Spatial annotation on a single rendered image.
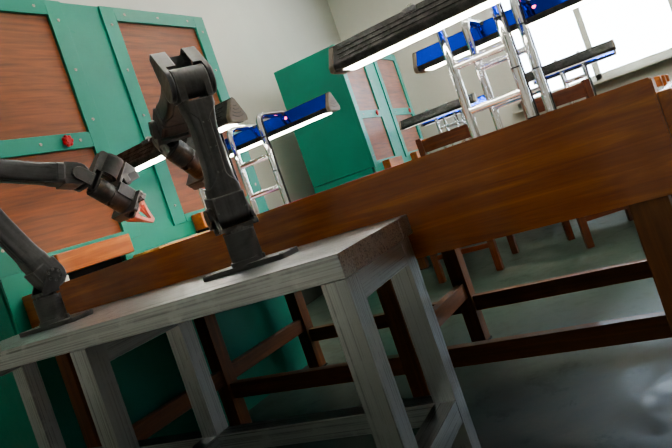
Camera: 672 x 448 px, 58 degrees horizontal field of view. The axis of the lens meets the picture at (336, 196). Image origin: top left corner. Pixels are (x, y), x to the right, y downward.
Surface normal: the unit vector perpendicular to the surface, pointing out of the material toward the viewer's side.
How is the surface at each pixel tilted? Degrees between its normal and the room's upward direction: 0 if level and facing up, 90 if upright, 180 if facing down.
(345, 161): 90
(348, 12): 90
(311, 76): 90
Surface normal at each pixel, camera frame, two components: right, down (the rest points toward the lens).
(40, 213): 0.81, -0.28
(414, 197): -0.49, 0.18
